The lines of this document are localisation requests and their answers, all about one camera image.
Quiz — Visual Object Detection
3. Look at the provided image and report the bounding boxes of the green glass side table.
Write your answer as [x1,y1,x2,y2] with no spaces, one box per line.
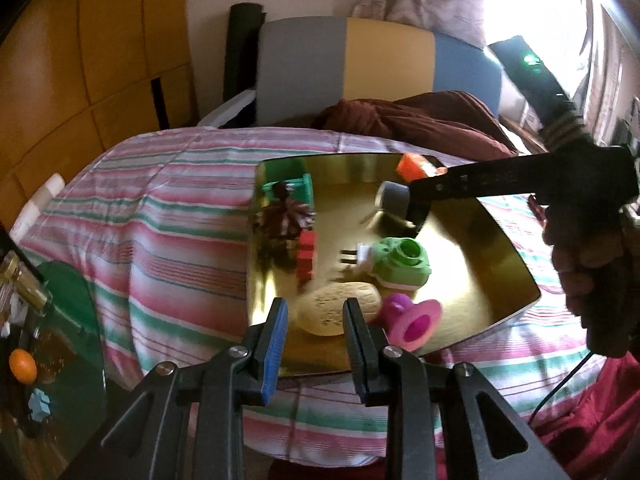
[0,260,108,480]

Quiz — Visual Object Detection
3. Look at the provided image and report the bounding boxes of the gold tray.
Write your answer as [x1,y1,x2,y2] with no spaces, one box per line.
[246,152,542,378]

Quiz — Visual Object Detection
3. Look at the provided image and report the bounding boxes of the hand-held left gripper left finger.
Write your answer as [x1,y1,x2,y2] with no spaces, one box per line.
[70,297,289,480]

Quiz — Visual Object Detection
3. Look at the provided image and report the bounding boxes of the grey cylinder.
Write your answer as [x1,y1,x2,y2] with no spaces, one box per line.
[375,181,412,214]

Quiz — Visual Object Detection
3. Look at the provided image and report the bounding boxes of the pine cone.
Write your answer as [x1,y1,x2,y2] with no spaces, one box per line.
[257,182,317,238]

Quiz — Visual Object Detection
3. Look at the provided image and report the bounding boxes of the orange linking cube block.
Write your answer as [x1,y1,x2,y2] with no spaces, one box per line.
[397,153,447,182]

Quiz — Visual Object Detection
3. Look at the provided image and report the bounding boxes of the multicolour padded headboard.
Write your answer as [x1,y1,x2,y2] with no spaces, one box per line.
[255,16,503,128]

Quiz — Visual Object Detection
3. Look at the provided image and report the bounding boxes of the brown blanket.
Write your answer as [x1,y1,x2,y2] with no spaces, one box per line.
[312,91,521,161]

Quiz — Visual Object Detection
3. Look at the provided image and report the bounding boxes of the white bed frame rail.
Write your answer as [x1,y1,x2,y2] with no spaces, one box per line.
[197,89,257,128]

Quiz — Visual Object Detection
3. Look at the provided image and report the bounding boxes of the black rolled mat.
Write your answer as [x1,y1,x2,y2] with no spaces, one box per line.
[222,3,264,103]

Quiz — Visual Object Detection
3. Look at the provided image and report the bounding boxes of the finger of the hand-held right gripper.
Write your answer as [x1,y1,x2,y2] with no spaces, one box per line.
[405,172,451,233]

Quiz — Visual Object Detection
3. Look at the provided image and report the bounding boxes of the person's right hand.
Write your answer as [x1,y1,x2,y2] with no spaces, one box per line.
[529,192,640,358]

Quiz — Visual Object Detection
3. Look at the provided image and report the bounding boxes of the wooden wardrobe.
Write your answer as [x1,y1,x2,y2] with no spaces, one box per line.
[0,0,196,226]

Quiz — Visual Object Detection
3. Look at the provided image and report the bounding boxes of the red toy blocks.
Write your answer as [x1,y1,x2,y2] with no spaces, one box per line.
[296,230,320,281]

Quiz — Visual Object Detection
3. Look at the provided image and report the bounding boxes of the green toy bench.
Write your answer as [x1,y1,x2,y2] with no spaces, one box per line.
[263,174,316,206]

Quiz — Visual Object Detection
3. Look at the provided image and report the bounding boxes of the toy potato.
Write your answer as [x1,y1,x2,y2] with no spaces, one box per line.
[298,280,383,337]

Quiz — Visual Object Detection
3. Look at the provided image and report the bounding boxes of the glass bottle with gold cap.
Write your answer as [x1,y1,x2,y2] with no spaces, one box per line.
[0,252,53,311]

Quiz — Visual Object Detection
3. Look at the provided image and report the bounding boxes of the white plastic object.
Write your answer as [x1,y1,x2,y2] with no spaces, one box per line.
[10,174,66,233]

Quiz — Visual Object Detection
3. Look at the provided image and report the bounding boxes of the striped bed cover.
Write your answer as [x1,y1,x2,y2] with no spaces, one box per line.
[10,127,640,468]

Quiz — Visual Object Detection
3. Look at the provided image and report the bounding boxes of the orange fruit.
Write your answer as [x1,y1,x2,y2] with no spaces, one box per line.
[9,349,38,382]

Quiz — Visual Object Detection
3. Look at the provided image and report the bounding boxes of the small blue object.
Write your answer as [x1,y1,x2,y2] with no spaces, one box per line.
[27,387,52,421]

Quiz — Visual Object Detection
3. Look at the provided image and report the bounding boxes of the black cable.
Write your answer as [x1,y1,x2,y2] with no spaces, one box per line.
[530,350,596,423]

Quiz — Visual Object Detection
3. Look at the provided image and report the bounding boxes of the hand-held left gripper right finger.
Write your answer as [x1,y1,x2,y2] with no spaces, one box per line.
[342,297,568,480]

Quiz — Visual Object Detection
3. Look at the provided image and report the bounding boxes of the magenta plastic cup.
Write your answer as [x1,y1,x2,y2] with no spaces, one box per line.
[376,294,443,350]

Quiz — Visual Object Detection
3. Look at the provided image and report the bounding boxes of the green plastic toy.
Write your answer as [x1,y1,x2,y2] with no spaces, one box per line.
[356,237,431,291]

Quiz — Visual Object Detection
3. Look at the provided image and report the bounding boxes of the red clothing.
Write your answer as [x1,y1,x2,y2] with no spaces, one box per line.
[530,355,640,480]

